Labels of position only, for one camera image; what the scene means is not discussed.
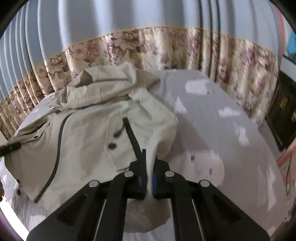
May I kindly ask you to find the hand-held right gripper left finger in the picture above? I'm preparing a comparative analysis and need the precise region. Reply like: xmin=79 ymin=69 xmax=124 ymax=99
xmin=26 ymin=148 xmax=147 ymax=241

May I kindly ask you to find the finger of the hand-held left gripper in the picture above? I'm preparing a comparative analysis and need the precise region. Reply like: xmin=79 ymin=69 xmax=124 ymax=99
xmin=0 ymin=142 xmax=22 ymax=157

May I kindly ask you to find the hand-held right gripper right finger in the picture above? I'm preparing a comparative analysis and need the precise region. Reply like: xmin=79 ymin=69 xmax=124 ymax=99
xmin=152 ymin=156 xmax=270 ymax=241

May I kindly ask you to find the beige hooded jacket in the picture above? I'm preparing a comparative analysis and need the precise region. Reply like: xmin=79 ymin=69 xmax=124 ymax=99
xmin=5 ymin=61 xmax=178 ymax=233

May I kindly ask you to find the grey animal print bed sheet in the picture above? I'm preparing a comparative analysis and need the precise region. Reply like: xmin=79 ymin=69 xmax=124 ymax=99
xmin=0 ymin=70 xmax=289 ymax=241

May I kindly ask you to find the blue curtain with floral hem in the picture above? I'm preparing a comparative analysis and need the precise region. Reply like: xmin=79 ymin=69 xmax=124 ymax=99
xmin=0 ymin=0 xmax=281 ymax=139

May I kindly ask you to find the blue cloth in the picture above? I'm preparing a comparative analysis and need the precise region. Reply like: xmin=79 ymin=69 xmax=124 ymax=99
xmin=285 ymin=31 xmax=296 ymax=55

